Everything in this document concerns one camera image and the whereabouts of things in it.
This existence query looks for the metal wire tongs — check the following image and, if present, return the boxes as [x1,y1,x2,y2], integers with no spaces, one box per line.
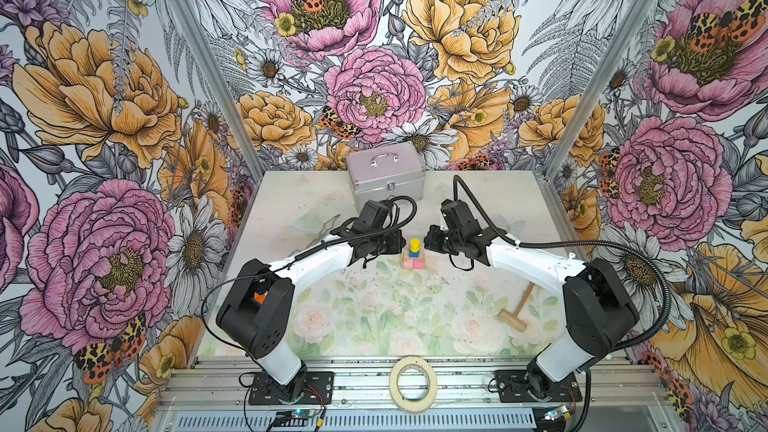
[317,214,340,242]

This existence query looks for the silver metal first-aid case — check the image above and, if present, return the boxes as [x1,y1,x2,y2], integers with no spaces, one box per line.
[345,142,426,212]

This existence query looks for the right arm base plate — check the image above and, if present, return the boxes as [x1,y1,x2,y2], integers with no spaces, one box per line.
[488,369,582,404]

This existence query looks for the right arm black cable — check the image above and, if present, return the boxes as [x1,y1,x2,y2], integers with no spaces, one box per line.
[452,174,671,432]

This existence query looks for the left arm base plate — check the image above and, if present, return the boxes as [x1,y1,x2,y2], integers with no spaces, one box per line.
[246,371,335,406]

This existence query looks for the short natural wood block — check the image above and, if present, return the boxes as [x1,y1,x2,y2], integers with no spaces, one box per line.
[403,251,425,261]

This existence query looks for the left aluminium frame post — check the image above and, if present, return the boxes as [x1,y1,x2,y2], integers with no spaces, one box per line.
[167,0,265,186]

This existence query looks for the aluminium front rail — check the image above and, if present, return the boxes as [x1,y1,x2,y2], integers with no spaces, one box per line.
[153,357,683,431]

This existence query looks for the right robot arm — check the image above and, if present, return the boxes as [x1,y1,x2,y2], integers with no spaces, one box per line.
[424,200,639,399]

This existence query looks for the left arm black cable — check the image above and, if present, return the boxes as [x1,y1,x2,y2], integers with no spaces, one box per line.
[200,195,418,367]

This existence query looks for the aluminium frame post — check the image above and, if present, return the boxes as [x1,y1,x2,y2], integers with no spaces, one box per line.
[543,0,658,182]
[167,0,265,186]

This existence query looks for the masking tape roll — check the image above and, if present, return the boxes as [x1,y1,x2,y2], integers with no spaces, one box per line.
[389,356,438,415]

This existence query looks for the right aluminium frame post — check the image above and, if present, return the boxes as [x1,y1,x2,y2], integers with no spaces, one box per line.
[543,0,658,182]

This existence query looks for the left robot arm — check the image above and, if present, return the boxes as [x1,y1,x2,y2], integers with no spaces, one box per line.
[215,196,417,387]

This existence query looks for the wooden toy mallet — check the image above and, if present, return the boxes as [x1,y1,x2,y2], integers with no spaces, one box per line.
[497,282,535,333]

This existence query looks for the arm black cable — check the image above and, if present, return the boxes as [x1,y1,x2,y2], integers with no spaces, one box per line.
[452,174,671,432]
[200,195,418,367]

